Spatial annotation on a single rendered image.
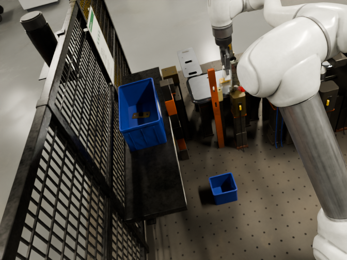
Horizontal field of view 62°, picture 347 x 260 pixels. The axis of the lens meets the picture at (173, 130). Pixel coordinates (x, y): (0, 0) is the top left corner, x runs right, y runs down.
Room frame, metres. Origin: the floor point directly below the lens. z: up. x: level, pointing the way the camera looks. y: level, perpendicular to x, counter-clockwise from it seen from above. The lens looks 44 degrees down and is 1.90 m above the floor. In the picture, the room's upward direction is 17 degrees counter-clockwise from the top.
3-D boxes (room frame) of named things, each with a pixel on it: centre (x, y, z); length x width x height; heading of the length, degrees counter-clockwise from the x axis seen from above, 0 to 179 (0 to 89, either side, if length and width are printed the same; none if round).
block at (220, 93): (1.03, -0.25, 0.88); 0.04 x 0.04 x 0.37; 86
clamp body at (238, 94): (0.97, -0.32, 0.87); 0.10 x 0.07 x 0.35; 176
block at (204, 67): (1.36, -0.27, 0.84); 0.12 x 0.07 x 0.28; 176
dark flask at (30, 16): (0.97, 0.32, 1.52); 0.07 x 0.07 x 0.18
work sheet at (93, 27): (1.28, 0.21, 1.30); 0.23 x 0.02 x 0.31; 176
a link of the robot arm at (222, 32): (1.15, -0.33, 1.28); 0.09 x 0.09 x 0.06
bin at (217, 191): (0.72, -0.14, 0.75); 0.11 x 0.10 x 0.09; 86
